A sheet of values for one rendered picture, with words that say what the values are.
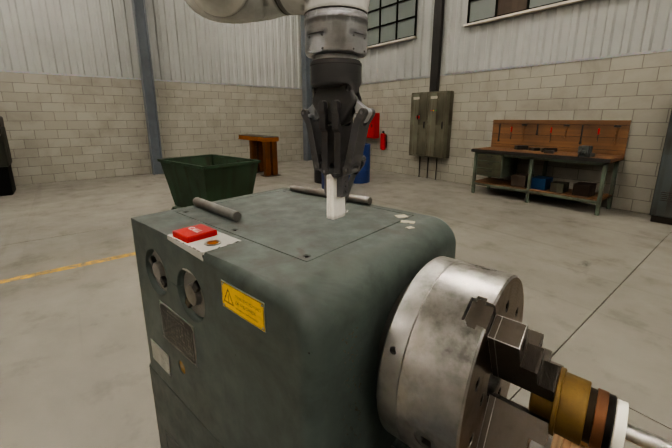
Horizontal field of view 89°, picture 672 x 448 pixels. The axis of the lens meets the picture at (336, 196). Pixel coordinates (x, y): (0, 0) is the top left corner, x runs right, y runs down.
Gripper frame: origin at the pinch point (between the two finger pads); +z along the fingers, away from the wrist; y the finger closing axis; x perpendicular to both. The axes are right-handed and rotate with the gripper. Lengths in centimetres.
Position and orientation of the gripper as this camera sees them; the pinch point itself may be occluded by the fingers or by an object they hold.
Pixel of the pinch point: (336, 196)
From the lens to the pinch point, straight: 54.3
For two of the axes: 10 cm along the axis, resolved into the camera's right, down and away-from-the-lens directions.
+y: 7.6, 1.5, -6.4
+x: 6.5, -1.7, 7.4
